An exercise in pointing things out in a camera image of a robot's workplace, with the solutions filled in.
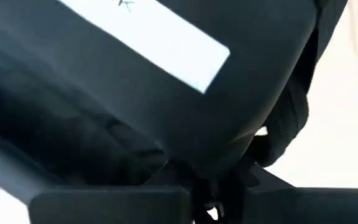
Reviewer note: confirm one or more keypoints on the black backpack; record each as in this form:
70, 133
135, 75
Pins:
104, 93

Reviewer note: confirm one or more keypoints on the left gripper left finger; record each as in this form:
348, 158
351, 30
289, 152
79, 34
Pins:
110, 207

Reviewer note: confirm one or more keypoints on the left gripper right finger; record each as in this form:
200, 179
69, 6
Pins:
315, 207

